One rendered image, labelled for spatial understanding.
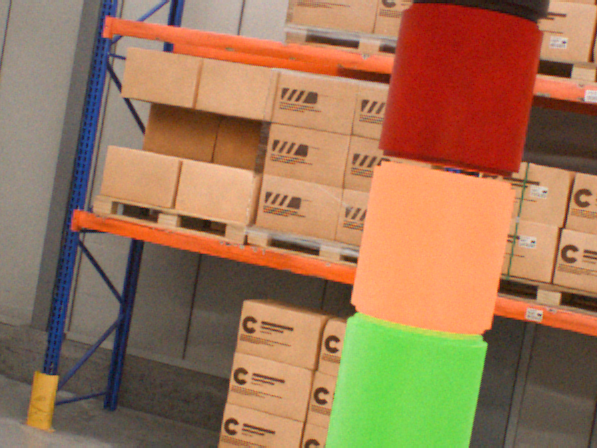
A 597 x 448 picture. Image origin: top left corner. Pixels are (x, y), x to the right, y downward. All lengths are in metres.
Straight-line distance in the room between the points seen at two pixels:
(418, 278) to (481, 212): 0.03
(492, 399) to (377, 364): 9.19
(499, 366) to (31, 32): 4.90
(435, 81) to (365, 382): 0.10
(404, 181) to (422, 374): 0.06
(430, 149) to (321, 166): 8.14
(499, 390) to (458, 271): 9.18
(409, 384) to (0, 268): 10.97
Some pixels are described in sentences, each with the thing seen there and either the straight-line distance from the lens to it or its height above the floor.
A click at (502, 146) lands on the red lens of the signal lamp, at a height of 2.28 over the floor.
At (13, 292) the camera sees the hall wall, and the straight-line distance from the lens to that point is 11.31.
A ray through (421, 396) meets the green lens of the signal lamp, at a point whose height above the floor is 2.19.
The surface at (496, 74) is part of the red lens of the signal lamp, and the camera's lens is 0.43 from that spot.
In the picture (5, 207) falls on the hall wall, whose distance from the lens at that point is 11.36.
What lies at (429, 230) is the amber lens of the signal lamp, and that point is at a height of 2.25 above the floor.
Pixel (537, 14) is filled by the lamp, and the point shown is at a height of 2.33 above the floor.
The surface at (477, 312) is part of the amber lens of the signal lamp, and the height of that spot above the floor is 2.22.
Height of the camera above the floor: 2.27
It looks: 3 degrees down
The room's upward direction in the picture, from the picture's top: 10 degrees clockwise
